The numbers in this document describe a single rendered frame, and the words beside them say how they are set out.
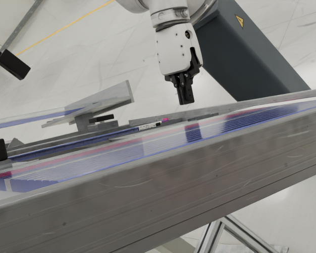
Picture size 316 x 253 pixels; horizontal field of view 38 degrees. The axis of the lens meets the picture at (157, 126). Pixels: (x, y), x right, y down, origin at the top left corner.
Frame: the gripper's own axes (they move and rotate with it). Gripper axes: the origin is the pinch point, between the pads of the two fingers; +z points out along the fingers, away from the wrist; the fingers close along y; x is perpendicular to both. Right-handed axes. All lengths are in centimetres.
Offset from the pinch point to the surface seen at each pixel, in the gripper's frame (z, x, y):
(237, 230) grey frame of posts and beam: 43, -29, 21
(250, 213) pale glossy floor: 48, -56, 40
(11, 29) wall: -188, -279, 761
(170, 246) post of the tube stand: 46, -16, 39
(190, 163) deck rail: 5, 45, -49
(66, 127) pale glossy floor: 6, -99, 260
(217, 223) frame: 38.4, -21.0, 20.9
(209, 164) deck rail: 6, 43, -49
